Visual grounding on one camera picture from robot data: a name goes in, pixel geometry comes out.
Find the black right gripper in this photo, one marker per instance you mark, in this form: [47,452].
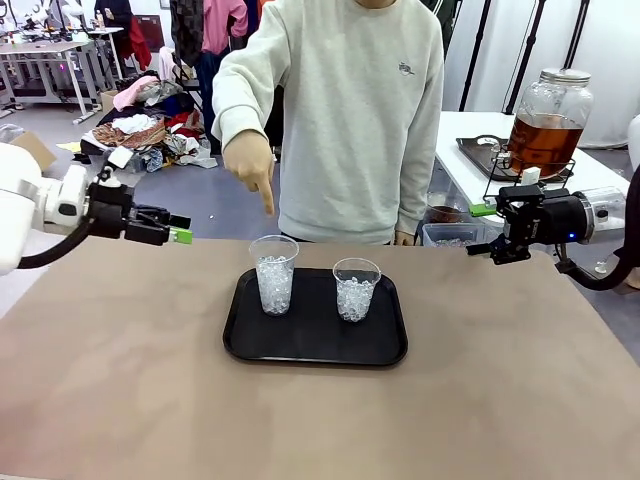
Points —
[555,220]

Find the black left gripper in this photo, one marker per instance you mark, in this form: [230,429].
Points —
[110,210]

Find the glass tea dispenser jar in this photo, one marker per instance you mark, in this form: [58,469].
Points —
[545,145]

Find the tall clear iced cup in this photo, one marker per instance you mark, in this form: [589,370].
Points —
[274,290]

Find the short clear iced cup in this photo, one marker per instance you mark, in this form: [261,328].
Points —
[356,300]

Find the person's left forearm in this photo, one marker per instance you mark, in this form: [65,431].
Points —
[422,190]

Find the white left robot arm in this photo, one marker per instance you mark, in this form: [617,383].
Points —
[20,200]

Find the person's right forearm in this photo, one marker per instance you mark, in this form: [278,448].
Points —
[240,110]

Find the person's left hand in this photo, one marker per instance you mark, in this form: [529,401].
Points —
[404,239]

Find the person's right hand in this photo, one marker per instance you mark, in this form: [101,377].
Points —
[250,160]

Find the clear plastic ice container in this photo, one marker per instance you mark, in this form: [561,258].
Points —
[450,235]

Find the brown bowl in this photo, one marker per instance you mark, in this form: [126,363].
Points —
[447,214]

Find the white side table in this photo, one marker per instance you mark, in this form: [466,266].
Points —
[465,180]

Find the black tray under dispenser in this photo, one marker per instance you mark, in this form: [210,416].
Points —
[475,155]

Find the pile of mixed clothes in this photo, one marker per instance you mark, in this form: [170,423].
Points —
[135,130]

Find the small cardboard box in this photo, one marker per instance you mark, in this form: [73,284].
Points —
[108,100]

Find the large cardboard box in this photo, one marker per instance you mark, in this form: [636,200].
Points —
[37,150]

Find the black tripod pole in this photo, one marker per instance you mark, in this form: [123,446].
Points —
[576,35]
[475,55]
[525,55]

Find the person in grey sweatshirt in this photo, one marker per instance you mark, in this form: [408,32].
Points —
[350,125]

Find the red hanging garment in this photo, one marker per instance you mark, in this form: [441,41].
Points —
[141,45]

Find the black plastic serving tray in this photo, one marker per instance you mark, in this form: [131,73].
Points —
[310,340]

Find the dark patterned hanging garment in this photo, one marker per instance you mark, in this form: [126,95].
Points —
[186,30]

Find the white background desk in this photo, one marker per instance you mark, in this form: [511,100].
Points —
[45,47]

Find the mannequin pink top blue trousers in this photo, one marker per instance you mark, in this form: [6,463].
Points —
[222,25]

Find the background person dark clothes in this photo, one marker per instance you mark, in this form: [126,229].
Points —
[112,12]

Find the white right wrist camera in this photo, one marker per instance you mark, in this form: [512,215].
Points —
[531,175]

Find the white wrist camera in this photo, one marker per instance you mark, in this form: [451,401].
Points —
[120,157]
[531,175]

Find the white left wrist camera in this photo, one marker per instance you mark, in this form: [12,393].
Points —
[120,157]

